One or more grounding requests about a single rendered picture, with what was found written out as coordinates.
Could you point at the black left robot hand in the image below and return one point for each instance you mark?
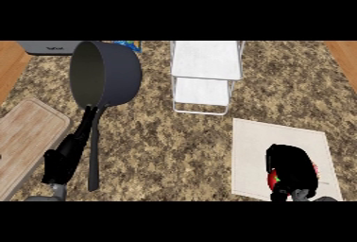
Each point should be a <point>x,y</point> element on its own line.
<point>62,157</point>

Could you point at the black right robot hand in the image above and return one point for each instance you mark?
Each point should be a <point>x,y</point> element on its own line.
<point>291,167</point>

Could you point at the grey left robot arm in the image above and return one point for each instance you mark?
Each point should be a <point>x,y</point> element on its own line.
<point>49,193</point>

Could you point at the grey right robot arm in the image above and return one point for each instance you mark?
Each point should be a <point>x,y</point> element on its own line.
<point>308,195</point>

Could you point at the red tomato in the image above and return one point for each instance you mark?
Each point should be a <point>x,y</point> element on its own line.
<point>271,180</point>

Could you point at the white placemat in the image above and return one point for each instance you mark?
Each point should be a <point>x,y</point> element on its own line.
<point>260,151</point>

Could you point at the pale wooden cutting board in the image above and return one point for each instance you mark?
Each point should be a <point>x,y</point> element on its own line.
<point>22,138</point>

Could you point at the dark grey saucepan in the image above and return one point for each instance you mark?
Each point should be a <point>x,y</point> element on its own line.
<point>105,78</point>

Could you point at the grey appliance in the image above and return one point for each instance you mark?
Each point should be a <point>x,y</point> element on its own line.
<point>49,48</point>

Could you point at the blue patterned package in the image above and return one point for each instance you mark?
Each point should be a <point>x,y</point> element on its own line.
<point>130,44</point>

